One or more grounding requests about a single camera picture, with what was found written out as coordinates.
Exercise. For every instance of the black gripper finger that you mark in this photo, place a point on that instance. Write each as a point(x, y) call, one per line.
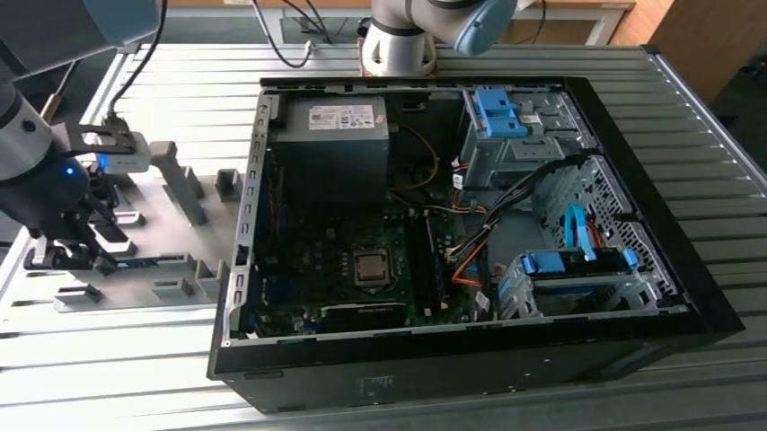
point(63, 253)
point(99, 238)

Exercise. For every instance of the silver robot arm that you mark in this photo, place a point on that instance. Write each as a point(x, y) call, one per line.
point(398, 49)

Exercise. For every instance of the grey parts rack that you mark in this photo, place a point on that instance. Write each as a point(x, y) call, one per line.
point(162, 215)

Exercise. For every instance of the green motherboard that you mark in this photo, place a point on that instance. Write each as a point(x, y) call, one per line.
point(318, 269)

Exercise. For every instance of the grey power supply unit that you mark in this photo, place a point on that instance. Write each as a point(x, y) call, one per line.
point(330, 157)

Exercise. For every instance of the silver CPU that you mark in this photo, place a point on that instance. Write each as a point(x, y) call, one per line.
point(372, 267)

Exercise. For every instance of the black graphics card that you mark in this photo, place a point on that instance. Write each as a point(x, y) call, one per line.
point(359, 316)

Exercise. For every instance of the black open PC case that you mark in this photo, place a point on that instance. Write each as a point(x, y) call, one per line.
point(419, 377)

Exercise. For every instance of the blue drive bay clips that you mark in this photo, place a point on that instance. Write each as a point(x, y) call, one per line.
point(498, 112)

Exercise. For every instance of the metal drive cage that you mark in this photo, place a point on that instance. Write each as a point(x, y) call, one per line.
point(527, 152)

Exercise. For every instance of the hard disk in blue carrier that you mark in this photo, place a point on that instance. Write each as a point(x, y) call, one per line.
point(549, 262)

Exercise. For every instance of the metal disk bay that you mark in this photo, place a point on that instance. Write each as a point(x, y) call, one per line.
point(599, 280)

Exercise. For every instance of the brown wooden cabinet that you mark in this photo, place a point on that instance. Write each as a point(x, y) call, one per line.
point(707, 45)

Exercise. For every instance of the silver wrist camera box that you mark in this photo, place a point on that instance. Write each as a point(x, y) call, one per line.
point(128, 161)

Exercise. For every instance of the square brown base plate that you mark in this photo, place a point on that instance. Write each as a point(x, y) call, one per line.
point(362, 58)

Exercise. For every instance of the white frame table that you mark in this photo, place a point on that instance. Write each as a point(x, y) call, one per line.
point(601, 29)

